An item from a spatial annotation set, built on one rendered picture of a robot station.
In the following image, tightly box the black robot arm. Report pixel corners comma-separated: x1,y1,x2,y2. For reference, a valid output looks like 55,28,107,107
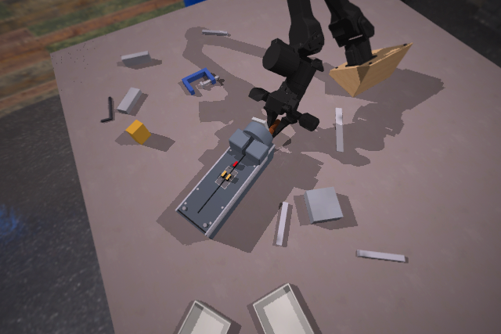
262,0,377,115

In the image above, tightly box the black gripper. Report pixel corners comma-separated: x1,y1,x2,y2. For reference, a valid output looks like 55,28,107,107
248,78,319,138

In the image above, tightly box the blue c-clamp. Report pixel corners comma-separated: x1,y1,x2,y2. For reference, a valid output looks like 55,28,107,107
182,68,220,95

